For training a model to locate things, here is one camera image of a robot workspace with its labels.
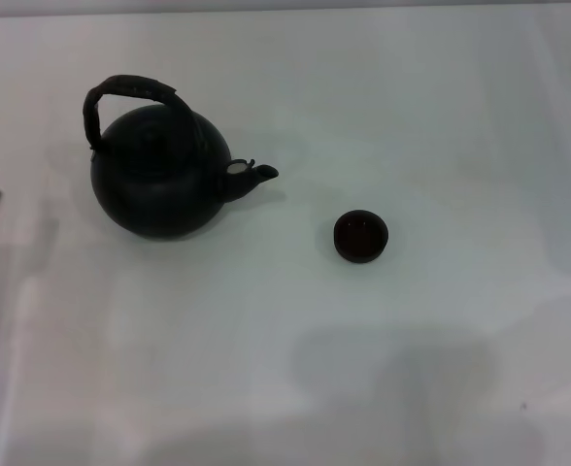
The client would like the black round teapot with handle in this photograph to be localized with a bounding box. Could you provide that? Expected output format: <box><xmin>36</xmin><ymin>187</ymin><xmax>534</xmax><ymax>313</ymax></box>
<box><xmin>83</xmin><ymin>74</ymin><xmax>280</xmax><ymax>242</ymax></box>

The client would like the small dark brown teacup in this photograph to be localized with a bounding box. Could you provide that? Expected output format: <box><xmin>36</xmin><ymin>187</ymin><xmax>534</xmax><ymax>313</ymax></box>
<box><xmin>332</xmin><ymin>209</ymin><xmax>390</xmax><ymax>266</ymax></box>

